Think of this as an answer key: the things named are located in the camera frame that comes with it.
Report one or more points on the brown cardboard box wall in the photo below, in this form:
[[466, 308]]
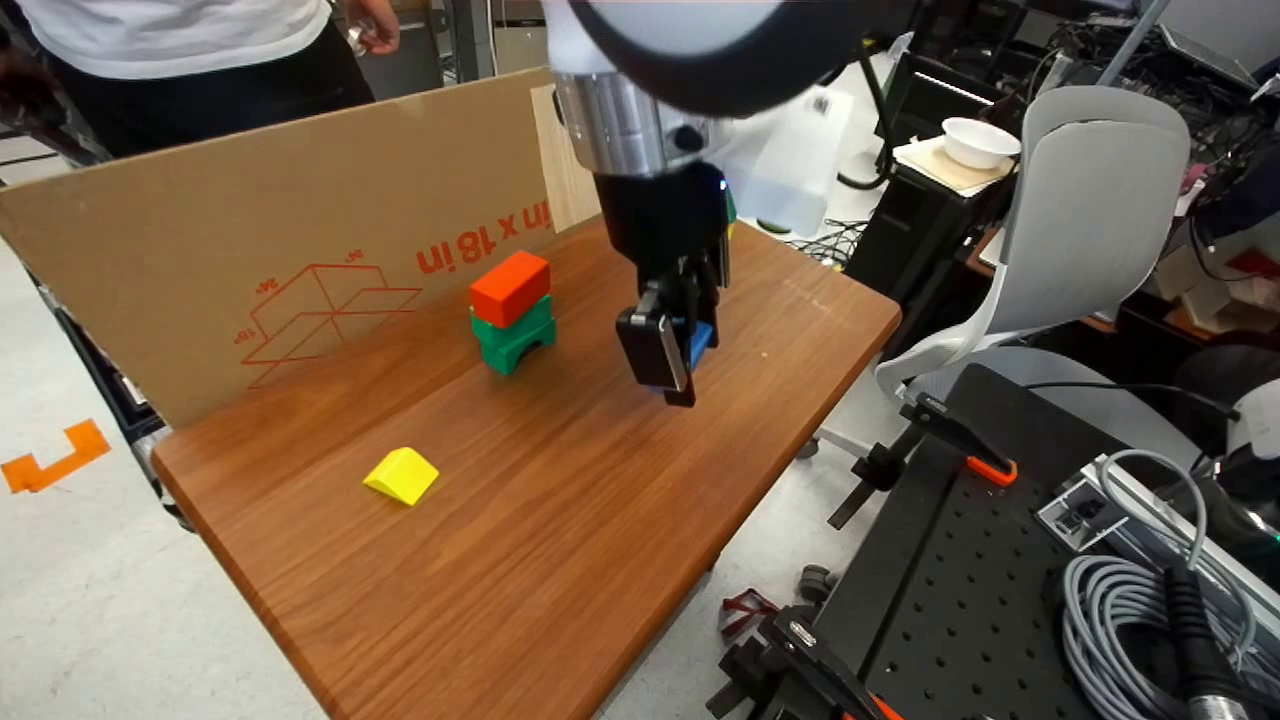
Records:
[[203, 255]]

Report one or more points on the light plywood panel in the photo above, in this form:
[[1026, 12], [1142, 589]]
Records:
[[560, 192]]

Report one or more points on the white black Franka robot arm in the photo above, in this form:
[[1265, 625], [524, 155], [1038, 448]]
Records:
[[664, 42]]

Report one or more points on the brown wooden table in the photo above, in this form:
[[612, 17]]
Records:
[[532, 534]]

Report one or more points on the yellow wedge building block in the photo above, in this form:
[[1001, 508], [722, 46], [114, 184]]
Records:
[[402, 476]]

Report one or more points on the white bowl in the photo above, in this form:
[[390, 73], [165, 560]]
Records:
[[982, 142]]

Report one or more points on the standing person white shirt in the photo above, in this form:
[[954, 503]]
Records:
[[175, 35]]

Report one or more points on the black perforated breadboard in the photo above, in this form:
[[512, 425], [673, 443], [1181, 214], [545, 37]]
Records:
[[960, 584]]

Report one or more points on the black side table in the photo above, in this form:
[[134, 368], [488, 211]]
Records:
[[923, 227]]

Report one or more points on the light grey office chair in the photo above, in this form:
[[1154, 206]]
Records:
[[1095, 203]]

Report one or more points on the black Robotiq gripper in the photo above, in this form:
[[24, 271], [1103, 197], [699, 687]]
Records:
[[660, 214]]

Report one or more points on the silver aluminium rail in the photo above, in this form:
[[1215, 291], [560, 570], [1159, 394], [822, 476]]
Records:
[[1134, 505]]

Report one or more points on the green arch building block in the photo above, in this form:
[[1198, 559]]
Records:
[[512, 347]]

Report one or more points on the orange building block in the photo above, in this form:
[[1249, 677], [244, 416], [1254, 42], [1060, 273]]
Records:
[[508, 284]]

